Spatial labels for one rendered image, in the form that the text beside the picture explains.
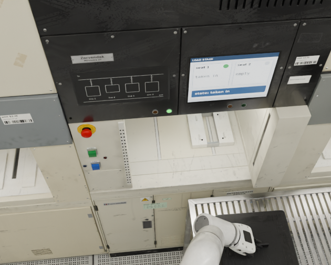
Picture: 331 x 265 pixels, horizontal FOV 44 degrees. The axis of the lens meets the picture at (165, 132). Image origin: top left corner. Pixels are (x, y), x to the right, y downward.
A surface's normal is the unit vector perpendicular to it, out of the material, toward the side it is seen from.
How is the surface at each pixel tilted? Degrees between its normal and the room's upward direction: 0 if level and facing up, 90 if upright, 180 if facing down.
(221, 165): 0
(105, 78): 90
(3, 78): 90
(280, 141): 90
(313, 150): 90
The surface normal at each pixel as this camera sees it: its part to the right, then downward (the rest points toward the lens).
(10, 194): 0.00, -0.58
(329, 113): 0.10, 0.80
